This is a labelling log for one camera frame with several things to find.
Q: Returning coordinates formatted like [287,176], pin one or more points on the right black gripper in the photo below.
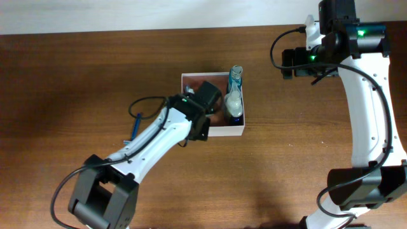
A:
[301,53]

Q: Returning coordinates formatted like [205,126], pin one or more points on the white cardboard box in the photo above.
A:
[219,125]

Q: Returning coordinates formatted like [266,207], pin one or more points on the blue Listerine mouthwash bottle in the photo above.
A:
[235,75]

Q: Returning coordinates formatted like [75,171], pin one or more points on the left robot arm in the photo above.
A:
[105,194]

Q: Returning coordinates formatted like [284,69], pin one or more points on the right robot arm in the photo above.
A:
[339,44]

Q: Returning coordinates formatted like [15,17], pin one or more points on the blue toothbrush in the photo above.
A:
[189,90]

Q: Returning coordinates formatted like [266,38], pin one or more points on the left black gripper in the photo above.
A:
[203,133]

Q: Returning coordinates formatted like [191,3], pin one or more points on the clear spray bottle dark liquid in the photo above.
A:
[233,106]

